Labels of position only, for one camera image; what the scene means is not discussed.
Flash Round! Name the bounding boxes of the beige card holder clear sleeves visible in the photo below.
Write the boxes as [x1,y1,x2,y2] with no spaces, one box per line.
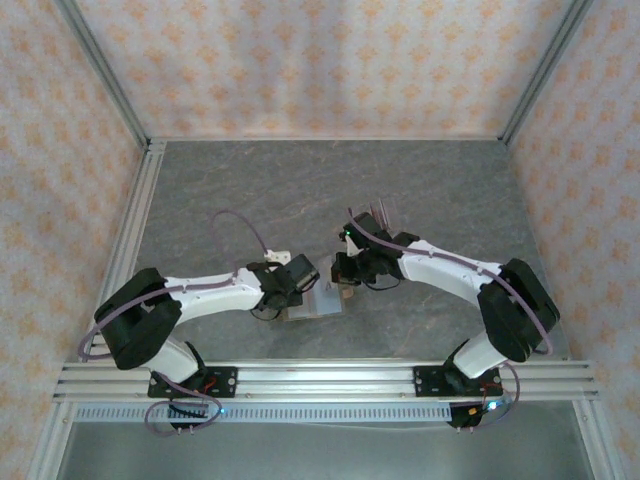
[284,254,356,321]

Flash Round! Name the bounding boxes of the clear acrylic card stand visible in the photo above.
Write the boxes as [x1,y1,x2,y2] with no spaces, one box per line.
[352,198,396,229]

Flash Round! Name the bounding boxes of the grey metal sheet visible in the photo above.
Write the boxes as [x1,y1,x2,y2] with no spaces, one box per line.
[64,422,596,480]

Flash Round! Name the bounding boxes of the small circuit board with LED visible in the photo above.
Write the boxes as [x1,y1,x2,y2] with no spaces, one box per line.
[467,397,514,417]

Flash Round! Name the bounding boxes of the wide aluminium frame rail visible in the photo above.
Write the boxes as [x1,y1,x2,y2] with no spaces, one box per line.
[52,359,599,403]

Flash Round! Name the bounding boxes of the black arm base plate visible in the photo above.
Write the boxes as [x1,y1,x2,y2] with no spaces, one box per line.
[147,366,239,400]
[413,364,503,399]

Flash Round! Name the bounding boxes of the grey slotted cable duct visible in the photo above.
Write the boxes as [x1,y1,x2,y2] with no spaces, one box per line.
[74,404,454,424]

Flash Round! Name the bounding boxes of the thin aluminium rail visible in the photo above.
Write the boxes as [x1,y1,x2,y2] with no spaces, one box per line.
[149,133,506,144]

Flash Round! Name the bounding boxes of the slotted aluminium side rail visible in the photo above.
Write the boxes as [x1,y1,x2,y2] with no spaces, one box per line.
[79,139,169,362]

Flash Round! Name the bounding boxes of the aluminium frame post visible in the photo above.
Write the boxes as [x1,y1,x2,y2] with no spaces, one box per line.
[499,0,594,145]
[54,0,152,147]

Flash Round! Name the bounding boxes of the aluminium frame leg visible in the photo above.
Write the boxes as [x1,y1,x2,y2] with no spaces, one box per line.
[573,399,617,480]
[28,401,76,480]

